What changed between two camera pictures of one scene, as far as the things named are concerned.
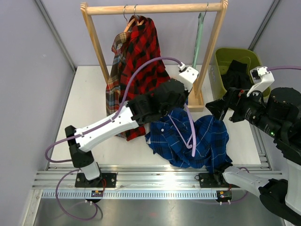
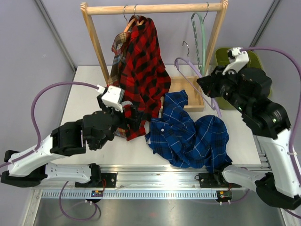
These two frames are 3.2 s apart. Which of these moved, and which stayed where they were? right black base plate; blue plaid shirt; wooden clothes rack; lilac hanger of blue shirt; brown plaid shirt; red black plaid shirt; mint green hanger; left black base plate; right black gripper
Moved: right black gripper; mint green hanger; lilac hanger of blue shirt
Stayed: brown plaid shirt; right black base plate; blue plaid shirt; red black plaid shirt; left black base plate; wooden clothes rack
